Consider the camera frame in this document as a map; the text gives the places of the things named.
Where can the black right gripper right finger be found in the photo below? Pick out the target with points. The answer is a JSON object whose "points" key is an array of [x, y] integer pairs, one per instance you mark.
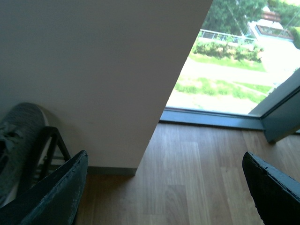
{"points": [[276, 195]]}

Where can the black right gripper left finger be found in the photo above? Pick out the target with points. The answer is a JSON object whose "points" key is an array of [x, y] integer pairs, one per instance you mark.
{"points": [[52, 201]]}

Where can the grey knit sneaker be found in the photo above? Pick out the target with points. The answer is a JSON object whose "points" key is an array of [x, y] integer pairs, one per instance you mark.
{"points": [[19, 130]]}

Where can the black metal shoe rack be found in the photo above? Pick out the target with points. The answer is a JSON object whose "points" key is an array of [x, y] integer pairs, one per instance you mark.
{"points": [[49, 153]]}

